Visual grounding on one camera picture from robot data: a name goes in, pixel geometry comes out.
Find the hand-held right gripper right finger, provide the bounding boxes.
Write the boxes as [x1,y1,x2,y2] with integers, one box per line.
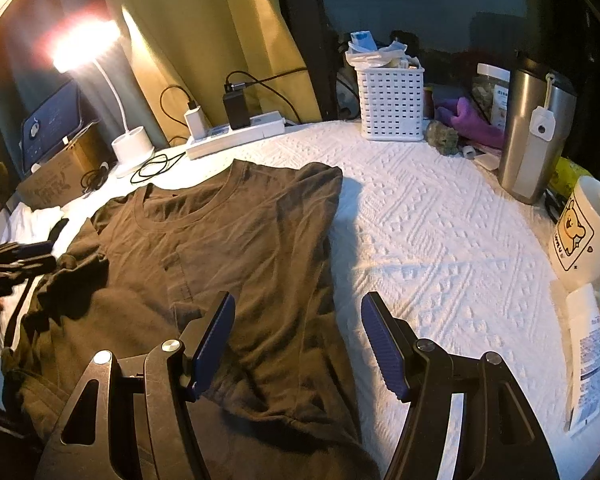
[361,292,563,480]

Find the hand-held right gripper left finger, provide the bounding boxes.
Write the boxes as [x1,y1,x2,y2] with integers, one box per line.
[34,291,237,480]

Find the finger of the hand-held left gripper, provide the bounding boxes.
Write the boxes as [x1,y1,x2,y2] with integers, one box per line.
[0,241,56,262]
[0,256,59,301]

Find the brown t-shirt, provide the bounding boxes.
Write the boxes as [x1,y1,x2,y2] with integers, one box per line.
[0,159,381,480]

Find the white garment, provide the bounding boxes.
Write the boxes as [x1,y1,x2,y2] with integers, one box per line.
[0,204,63,256]

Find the cardboard box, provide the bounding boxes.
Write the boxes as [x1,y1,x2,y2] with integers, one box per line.
[16,120,116,211]

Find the white textured bed cover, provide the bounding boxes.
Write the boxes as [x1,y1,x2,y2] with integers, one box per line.
[0,121,600,480]

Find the dark blue tablet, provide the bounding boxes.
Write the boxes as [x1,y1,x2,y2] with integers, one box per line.
[20,80,88,173]

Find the white desk lamp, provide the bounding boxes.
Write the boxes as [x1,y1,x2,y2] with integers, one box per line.
[52,7,156,178]

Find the white power strip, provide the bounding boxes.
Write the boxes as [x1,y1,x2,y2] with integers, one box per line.
[186,114,287,161]

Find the white tube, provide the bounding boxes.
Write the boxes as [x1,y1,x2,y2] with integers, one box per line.
[564,282,600,436]

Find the white charger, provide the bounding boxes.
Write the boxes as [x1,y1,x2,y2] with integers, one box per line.
[184,101,208,139]

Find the green mossy lump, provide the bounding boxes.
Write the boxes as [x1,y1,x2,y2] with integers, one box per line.
[426,121,460,155]

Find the white bear print mug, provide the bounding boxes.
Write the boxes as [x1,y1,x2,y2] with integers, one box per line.
[549,176,600,341]

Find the black charger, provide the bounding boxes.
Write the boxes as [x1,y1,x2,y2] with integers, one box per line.
[223,91,253,131]

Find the purple cloth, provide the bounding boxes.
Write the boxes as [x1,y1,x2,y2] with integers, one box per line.
[434,96,506,148]

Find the steel tumbler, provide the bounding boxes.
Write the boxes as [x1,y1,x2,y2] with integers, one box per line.
[497,57,578,206]

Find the white plastic basket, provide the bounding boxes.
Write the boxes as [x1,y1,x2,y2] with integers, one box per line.
[356,65,426,142]

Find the yellow packet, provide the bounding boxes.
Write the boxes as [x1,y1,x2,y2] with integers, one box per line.
[552,156,588,198]

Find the glass jar with white lid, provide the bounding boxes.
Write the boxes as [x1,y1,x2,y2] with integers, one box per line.
[470,63,511,133]

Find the white hanging tag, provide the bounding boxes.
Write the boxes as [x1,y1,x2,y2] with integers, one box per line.
[530,74,556,141]

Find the yellow green curtain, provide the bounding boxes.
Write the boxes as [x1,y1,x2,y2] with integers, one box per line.
[95,0,317,146]

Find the white plastic wrappers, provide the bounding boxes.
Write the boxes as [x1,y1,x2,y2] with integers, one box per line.
[345,39,424,72]

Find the blue white packet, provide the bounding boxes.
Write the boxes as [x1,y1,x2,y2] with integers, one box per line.
[347,30,381,56]

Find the coiled black cable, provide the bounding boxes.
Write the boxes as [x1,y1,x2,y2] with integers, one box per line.
[81,161,112,194]

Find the black charger cable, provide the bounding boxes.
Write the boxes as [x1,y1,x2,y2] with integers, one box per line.
[130,85,199,184]
[224,66,309,127]

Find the black post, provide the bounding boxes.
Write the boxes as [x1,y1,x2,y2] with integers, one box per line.
[270,0,341,123]

